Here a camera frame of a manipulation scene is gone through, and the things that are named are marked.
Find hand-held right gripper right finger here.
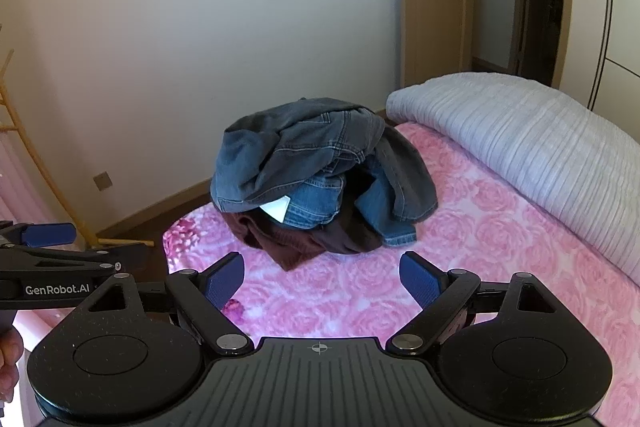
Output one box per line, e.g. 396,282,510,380
385,251,568,355

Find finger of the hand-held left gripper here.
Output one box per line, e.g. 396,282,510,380
0,241,152,275
0,221,77,249

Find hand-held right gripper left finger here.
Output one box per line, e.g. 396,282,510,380
75,252,253,355

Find blue jeans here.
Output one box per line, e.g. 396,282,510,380
282,152,417,248

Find grey jeans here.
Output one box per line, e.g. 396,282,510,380
210,97,439,224

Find wooden clothes rack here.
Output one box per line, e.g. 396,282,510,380
0,48,153,254

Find person's left hand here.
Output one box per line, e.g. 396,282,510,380
0,329,24,403

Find dark brown garment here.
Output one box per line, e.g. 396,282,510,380
222,209,383,272

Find white garment tag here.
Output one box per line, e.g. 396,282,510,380
259,196,292,225

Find pink rose blanket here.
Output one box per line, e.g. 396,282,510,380
162,122,640,427

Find grey striped quilt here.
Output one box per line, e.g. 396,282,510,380
385,72,640,289

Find white wardrobe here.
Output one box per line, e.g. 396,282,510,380
559,0,640,124

